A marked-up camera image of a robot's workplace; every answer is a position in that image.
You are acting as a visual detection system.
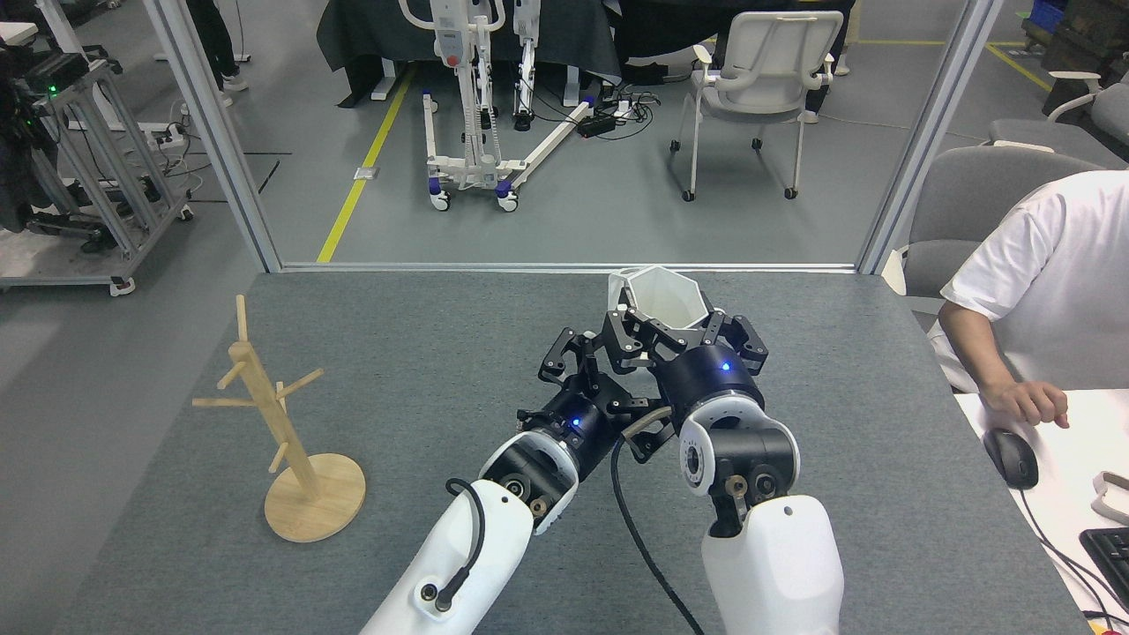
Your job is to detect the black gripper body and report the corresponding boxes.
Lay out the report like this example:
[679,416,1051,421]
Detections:
[519,375,636,482]
[657,346,766,433]

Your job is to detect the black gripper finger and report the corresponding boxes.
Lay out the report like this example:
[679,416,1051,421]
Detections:
[540,328,618,393]
[697,313,768,367]
[617,401,676,464]
[602,309,680,371]

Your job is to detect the white faceted cup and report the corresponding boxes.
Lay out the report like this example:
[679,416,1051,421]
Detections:
[608,265,712,332]

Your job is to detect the black computer mouse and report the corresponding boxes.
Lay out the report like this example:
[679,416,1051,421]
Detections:
[983,428,1040,491]

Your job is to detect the wooden cup rack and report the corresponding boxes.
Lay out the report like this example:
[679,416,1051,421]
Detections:
[192,295,367,543]

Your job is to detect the person's right hand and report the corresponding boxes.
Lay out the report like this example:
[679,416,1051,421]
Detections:
[986,381,1070,429]

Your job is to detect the white stand on wheels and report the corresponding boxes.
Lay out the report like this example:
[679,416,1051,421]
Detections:
[397,0,601,213]

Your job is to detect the grey office chair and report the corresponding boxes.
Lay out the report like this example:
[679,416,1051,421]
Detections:
[882,144,1103,301]
[986,71,1129,173]

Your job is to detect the white office chair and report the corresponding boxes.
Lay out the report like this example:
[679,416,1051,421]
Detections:
[668,11,845,202]

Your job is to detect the black cloth covered table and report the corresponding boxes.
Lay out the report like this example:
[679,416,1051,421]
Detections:
[316,0,623,108]
[613,0,733,86]

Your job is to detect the white desk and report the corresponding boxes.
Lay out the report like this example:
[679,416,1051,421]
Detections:
[953,388,1129,635]

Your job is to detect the white curved plastic object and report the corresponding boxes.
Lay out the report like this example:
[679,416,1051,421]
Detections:
[1087,473,1129,527]

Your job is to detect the black keyboard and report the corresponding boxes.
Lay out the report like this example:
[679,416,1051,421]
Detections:
[1080,527,1129,609]

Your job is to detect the white power strip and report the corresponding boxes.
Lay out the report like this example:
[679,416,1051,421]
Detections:
[132,122,191,149]

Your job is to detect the dark stacked crates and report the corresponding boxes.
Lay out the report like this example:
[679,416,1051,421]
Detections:
[1041,0,1129,85]

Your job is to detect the black robot equipment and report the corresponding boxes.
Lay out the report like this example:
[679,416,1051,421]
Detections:
[0,35,98,235]

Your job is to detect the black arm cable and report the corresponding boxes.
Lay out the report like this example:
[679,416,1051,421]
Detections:
[610,415,707,635]
[437,478,488,614]

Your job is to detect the silver frame post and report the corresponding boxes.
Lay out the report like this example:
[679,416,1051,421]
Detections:
[141,0,283,274]
[856,0,1005,276]

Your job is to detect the black mouse cable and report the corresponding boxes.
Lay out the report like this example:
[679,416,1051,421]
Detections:
[1014,489,1129,623]

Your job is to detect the metal frame cart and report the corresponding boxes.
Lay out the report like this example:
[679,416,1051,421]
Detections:
[0,53,195,296]

